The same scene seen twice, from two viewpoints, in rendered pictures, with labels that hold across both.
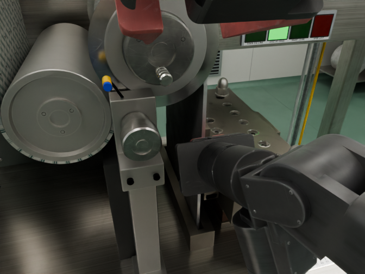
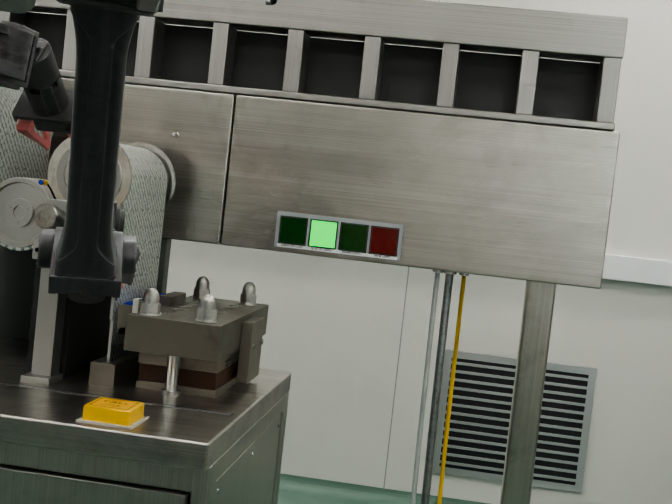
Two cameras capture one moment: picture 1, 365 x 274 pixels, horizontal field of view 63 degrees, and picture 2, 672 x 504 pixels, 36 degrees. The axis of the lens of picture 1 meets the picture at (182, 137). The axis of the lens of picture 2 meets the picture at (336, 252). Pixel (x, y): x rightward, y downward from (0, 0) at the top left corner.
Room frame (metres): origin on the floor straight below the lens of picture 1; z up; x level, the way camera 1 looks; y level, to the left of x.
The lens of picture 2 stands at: (-1.12, -1.05, 1.26)
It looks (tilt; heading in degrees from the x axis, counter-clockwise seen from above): 3 degrees down; 23
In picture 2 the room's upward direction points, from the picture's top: 6 degrees clockwise
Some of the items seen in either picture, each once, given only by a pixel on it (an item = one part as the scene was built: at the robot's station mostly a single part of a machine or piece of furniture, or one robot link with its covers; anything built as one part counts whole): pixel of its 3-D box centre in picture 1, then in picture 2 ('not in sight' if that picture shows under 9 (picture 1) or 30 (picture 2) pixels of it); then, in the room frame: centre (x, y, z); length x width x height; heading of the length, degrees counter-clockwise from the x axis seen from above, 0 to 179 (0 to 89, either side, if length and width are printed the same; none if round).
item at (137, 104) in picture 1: (143, 205); (49, 291); (0.29, 0.05, 1.05); 0.06 x 0.05 x 0.31; 15
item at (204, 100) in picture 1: (181, 110); (138, 261); (0.47, 0.00, 1.11); 0.23 x 0.01 x 0.18; 15
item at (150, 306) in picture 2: not in sight; (151, 301); (0.36, -0.10, 1.05); 0.04 x 0.04 x 0.04
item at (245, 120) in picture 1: (229, 138); (203, 325); (0.54, -0.10, 1.00); 0.40 x 0.16 x 0.06; 15
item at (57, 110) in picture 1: (65, 80); (48, 212); (0.43, 0.18, 1.18); 0.26 x 0.12 x 0.12; 15
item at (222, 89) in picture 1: (222, 86); (248, 293); (0.71, -0.10, 1.05); 0.04 x 0.04 x 0.04
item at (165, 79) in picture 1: (163, 75); not in sight; (0.30, 0.02, 1.23); 0.03 x 0.01 x 0.01; 15
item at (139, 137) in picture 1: (140, 140); (47, 216); (0.25, 0.04, 1.18); 0.04 x 0.02 x 0.04; 105
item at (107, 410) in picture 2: not in sight; (113, 411); (0.16, -0.19, 0.91); 0.07 x 0.07 x 0.02; 15
